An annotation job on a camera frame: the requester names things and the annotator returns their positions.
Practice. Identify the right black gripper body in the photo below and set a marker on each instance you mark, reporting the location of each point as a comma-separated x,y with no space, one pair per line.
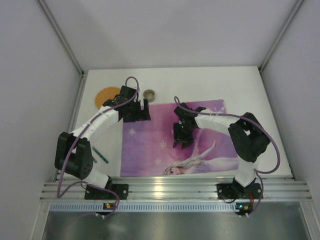
182,136

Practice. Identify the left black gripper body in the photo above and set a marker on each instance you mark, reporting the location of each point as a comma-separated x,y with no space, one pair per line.
139,113

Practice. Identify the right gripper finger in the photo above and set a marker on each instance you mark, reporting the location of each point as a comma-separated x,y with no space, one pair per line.
186,143
176,142

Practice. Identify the small beige cup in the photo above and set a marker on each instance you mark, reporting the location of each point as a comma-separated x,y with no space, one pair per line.
149,95

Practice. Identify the orange round woven plate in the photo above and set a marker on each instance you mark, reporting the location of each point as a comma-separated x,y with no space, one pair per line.
106,94

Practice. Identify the purple Frozen placemat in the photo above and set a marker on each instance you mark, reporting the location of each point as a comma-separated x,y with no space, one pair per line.
147,148

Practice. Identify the green handled spoon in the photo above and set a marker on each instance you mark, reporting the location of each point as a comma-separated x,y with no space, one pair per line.
100,155

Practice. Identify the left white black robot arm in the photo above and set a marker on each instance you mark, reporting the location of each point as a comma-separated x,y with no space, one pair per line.
74,150

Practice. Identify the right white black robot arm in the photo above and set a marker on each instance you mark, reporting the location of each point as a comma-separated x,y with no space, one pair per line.
248,137

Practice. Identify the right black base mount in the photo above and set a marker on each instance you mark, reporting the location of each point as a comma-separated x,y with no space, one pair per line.
229,192

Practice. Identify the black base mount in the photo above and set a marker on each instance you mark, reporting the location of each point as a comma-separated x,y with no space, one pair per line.
117,191
229,192

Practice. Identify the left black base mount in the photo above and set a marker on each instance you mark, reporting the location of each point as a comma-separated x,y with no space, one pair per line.
117,191

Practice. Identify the white slotted cable duct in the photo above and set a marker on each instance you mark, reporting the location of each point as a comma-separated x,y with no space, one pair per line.
148,207

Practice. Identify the aluminium rail beam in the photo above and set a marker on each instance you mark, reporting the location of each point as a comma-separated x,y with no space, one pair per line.
204,189

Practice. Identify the left aluminium frame post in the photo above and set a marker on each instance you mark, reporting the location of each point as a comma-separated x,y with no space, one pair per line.
60,35

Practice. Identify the aluminium frame post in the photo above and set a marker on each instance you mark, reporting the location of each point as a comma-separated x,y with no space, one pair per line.
298,4
60,35

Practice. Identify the right aluminium frame post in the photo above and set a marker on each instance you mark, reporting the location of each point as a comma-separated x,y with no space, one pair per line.
298,4

